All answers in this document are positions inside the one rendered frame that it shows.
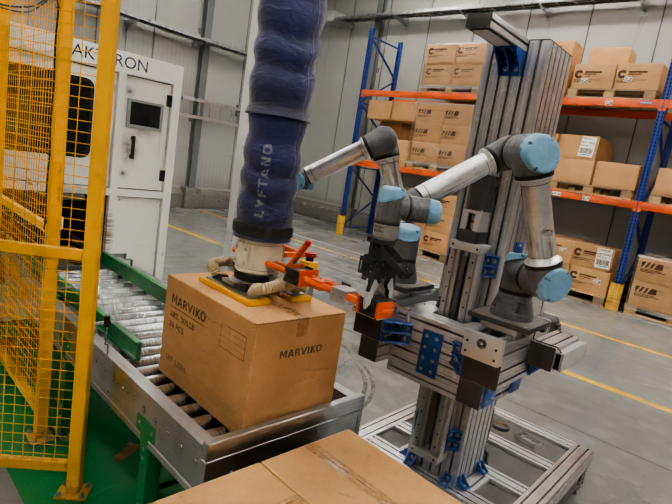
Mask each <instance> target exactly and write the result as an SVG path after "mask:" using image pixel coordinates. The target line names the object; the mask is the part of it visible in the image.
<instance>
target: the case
mask: <svg viewBox="0 0 672 504"><path fill-rule="evenodd" d="M210 275H211V273H210V272H206V273H181V274H169V275H168V283H167V293H166V302H165V312H164V322H163V331H162V341H161V350H160V360H159V370H160V371H161V372H162V373H164V374H165V375H166V376H167V377H168V378H169V379H170V380H172V381H173V382H174V383H175V384H176V385H177V386H179V387H180V388H181V389H182V390H183V391H184V392H185V393H187V394H188V395H189V396H190V397H191V398H192V399H194V400H195V401H196V402H197V403H198V404H199V405H201V406H202V407H203V408H204V409H205V410H206V411H207V412H209V413H210V414H211V415H212V416H213V417H214V418H216V419H217V420H218V421H219V422H220V423H221V424H222V425H224V426H225V427H226V428H227V429H228V430H229V431H231V432H233V431H236V430H239V429H243V428H246V427H249V426H252V425H256V424H259V423H262V422H265V421H269V420H272V419H275V418H279V417H282V416H285V415H288V414H292V413H295V412H298V411H301V410H305V409H308V408H311V407H314V406H318V405H321V404H324V403H327V402H331V401H332V395H333V389H334V383H335V377H336V371H337V365H338V359H339V353H340V347H341V341H342V335H343V329H344V323H345V317H346V312H344V311H342V310H340V309H338V308H335V307H333V306H331V305H329V304H326V303H324V302H322V301H320V300H317V299H315V298H313V297H312V299H311V301H303V302H293V303H291V302H289V301H287V300H285V299H283V298H281V297H279V296H276V295H274V294H272V293H270V294H265V295H263V294H262V296H264V297H266V298H268V299H270V300H272V303H271V305H263V306H253V307H247V306H246V305H244V304H242V303H240V302H238V301H236V300H234V299H233V298H231V297H229V296H227V295H225V294H223V293H221V292H219V291H218V290H216V289H214V288H212V287H210V286H208V285H206V284H205V283H203V282H201V281H199V276H210Z"/></svg>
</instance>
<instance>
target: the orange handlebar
mask: <svg viewBox="0 0 672 504"><path fill-rule="evenodd" d="M284 247H285V251H287V252H284V256H283V258H292V257H293V256H294V255H295V254H296V252H297V251H298V250H299V249H296V248H293V247H290V246H287V245H285V244H284ZM275 262H276V263H279V264H281V265H284V266H286V264H285V263H283V262H280V261H278V260H276V261H275ZM276 263H273V262H271V261H266V262H265V266H267V267H270V268H272V269H274V270H277V271H279V272H281V273H285V267H283V266H281V265H278V264H276ZM302 281H303V282H305V283H307V284H310V285H312V286H310V287H312V288H314V289H316V290H319V291H326V292H329V293H330V291H331V286H336V285H338V284H335V283H333V282H335V281H333V280H330V279H328V278H325V277H323V278H321V277H318V276H315V275H313V276H312V277H311V278H310V277H308V276H303V278H302ZM358 295H360V294H359V293H356V294H355V296H354V295H352V294H347V295H346V296H345V299H346V300H347V301H350V302H352V303H355V304H356V303H357V297H358ZM393 312H394V308H393V307H389V308H385V307H384V308H382V309H381V311H380V313H381V314H382V315H391V314H393Z"/></svg>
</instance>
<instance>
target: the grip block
mask: <svg viewBox="0 0 672 504"><path fill-rule="evenodd" d="M304 266H305V268H304ZM318 273H319V270H318V269H314V268H312V267H309V266H307V265H305V264H286V266H285V273H284V278H283V280H284V281H286V282H288V283H291V284H293V285H295V286H297V283H298V286H297V287H310V286H312V285H310V284H307V283H305V282H303V281H302V278H303V276H308V277H310V278H311V277H312V276H313V275H315V276H318Z"/></svg>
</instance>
